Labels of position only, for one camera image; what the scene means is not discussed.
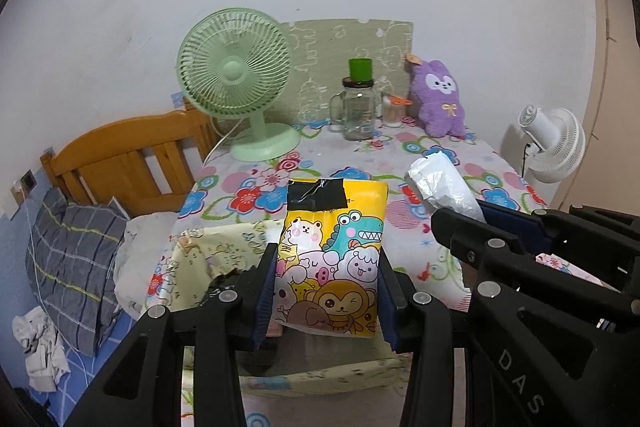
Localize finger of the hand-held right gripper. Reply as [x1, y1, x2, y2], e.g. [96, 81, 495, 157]
[431, 208, 640, 427]
[477, 201, 640, 280]

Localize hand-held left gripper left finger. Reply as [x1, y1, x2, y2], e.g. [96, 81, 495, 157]
[75, 243, 279, 427]

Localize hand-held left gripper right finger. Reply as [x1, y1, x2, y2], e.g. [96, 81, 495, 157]
[377, 251, 496, 427]

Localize yellow patterned fabric storage box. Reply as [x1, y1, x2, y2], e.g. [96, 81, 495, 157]
[170, 219, 416, 397]

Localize yellow cartoon print packet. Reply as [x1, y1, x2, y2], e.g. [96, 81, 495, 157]
[272, 178, 390, 339]

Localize white plastic packet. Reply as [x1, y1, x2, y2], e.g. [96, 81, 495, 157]
[404, 152, 487, 224]

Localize white desk fan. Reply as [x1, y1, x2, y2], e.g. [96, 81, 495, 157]
[517, 104, 586, 184]

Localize floral tablecloth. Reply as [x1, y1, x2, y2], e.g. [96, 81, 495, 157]
[147, 119, 621, 427]

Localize white blanket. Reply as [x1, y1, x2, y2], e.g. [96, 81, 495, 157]
[114, 211, 183, 320]

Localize purple plush toy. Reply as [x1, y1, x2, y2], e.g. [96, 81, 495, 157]
[406, 53, 468, 138]

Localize beige door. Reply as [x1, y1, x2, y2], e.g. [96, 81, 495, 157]
[550, 0, 640, 220]

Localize orange lid swab jar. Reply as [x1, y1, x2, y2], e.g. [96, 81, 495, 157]
[381, 96, 408, 128]

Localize grey plaid pillow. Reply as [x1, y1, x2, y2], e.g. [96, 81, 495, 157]
[25, 188, 132, 358]

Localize blue bed sheet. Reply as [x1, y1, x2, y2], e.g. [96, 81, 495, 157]
[0, 312, 131, 427]

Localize wooden bed headboard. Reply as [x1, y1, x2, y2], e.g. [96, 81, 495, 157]
[40, 107, 221, 220]

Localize green plastic cup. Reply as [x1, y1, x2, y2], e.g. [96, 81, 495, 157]
[348, 58, 373, 82]

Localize white crumpled cloth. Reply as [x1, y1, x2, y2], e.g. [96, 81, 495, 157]
[12, 306, 71, 393]

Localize green desk fan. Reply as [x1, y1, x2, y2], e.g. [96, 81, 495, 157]
[176, 8, 301, 162]

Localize glass jar with handle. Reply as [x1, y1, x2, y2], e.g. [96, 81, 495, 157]
[330, 77, 377, 142]

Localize green patterned wall sheet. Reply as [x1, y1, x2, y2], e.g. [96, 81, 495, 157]
[280, 18, 415, 128]

